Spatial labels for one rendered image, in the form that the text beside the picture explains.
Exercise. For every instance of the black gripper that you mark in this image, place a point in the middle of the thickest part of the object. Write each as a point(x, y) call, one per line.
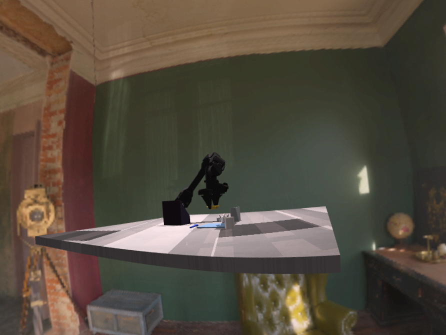
point(210, 195)

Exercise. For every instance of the white dish rack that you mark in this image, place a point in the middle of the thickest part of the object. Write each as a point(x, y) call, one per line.
point(234, 212)

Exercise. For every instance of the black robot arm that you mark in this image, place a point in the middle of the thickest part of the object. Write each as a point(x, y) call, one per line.
point(212, 166)

